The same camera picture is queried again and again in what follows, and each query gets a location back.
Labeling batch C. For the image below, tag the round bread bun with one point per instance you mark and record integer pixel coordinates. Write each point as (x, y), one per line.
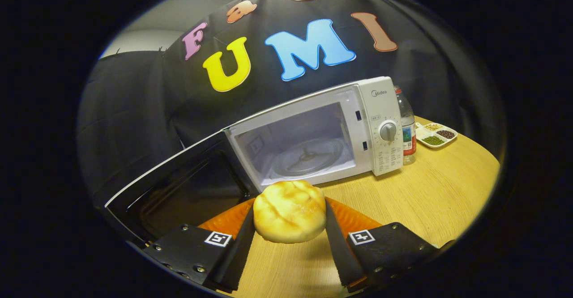
(288, 210)

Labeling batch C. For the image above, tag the black backdrop cloth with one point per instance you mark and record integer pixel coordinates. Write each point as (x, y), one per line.
(134, 110)

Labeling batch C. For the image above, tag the glass turntable plate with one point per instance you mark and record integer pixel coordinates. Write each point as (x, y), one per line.
(309, 157)

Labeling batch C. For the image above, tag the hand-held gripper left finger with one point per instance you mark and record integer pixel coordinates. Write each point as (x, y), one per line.
(235, 257)

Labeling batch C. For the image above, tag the white divided dish of beans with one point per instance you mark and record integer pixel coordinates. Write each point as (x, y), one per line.
(436, 135)

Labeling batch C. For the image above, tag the clear bottle with red label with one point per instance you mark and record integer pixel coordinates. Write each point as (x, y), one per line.
(407, 128)

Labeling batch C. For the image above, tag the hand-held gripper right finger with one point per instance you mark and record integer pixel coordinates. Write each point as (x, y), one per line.
(342, 257)

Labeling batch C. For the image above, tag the white microwave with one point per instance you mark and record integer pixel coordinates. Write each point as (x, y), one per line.
(385, 110)

